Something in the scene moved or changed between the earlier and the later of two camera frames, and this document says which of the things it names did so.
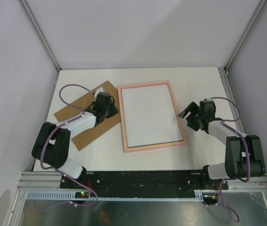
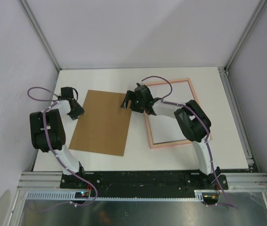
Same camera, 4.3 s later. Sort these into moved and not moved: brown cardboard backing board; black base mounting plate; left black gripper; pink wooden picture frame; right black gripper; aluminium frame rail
Moved: right black gripper; left black gripper; pink wooden picture frame; brown cardboard backing board
Not moved: aluminium frame rail; black base mounting plate
